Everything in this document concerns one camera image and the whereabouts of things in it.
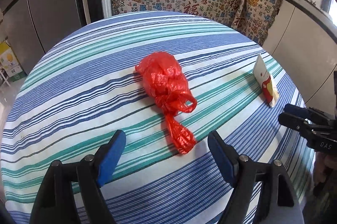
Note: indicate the yellow cardboard box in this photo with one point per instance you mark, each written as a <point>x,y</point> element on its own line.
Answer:
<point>10,61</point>

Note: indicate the red white packet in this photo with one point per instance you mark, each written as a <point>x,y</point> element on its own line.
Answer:
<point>264,79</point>

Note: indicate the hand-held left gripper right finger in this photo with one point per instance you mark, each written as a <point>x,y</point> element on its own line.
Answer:
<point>221,158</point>

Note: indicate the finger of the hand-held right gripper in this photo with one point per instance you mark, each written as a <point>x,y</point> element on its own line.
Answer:
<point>296,109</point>
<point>292,120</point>

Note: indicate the small printed blanket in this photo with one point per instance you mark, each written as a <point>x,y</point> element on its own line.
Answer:
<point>258,8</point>

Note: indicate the grey refrigerator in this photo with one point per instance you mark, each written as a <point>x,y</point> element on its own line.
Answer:
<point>44,8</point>

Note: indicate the kitchen counter cabinet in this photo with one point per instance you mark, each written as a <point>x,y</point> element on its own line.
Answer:
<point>297,29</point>

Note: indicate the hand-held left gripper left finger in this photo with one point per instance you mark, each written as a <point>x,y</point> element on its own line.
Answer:
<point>112,158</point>

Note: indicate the person's right hand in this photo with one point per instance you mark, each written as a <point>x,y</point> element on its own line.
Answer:
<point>325,168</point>

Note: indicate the white storage rack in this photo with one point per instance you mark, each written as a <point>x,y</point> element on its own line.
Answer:
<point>4,76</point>

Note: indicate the red plastic bag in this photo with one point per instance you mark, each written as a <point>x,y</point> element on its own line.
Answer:
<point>163,76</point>

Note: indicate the striped tablecloth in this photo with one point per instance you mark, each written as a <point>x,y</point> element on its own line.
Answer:
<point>79,97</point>

